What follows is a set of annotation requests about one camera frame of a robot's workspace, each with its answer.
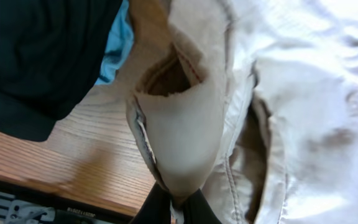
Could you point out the light blue shirt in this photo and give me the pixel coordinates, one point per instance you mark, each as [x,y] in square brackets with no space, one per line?
[118,47]

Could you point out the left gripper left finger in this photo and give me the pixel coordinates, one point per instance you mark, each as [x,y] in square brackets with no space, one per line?
[156,208]

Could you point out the beige shorts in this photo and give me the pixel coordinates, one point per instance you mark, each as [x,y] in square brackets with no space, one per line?
[256,105]

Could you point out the black garment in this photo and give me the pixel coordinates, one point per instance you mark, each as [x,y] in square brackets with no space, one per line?
[50,56]

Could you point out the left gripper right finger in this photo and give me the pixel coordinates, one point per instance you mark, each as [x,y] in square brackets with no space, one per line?
[196,210]

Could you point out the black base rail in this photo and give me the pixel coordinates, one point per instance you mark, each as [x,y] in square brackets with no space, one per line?
[27,206]

